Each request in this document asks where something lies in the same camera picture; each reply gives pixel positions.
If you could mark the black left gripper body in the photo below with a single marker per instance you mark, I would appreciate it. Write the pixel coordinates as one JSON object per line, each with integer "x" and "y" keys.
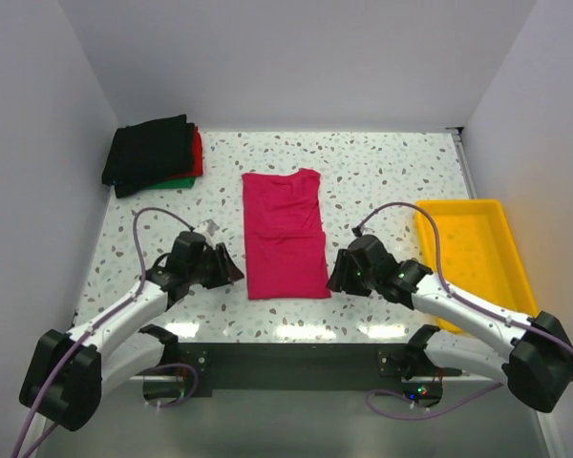
{"x": 203, "y": 272}

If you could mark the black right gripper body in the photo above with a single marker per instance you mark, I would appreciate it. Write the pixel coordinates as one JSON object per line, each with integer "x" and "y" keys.
{"x": 367, "y": 279}

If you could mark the magenta pink t-shirt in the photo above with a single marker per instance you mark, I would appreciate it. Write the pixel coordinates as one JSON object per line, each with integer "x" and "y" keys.
{"x": 284, "y": 238}

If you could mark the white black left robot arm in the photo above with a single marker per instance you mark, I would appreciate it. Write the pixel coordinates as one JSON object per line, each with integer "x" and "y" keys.
{"x": 71, "y": 371}

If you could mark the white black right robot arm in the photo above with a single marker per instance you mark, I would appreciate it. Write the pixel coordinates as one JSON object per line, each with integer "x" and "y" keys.
{"x": 531, "y": 356}

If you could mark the green folded t-shirt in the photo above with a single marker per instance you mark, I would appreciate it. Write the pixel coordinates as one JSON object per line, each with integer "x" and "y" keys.
{"x": 178, "y": 183}

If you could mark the red folded t-shirt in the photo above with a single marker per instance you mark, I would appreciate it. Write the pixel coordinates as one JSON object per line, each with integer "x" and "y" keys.
{"x": 197, "y": 154}

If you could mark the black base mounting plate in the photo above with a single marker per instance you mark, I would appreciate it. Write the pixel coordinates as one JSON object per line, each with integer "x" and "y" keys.
{"x": 201, "y": 368}

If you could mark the yellow plastic tray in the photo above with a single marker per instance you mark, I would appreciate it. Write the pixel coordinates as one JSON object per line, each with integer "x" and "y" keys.
{"x": 479, "y": 253}

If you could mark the black folded t-shirt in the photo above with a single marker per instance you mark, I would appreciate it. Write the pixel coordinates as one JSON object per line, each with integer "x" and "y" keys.
{"x": 149, "y": 153}

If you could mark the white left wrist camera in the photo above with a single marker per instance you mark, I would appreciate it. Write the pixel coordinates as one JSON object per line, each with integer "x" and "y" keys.
{"x": 207, "y": 228}

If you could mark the aluminium right side rail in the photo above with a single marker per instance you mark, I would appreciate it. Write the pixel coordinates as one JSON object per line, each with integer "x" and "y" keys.
{"x": 456, "y": 134}

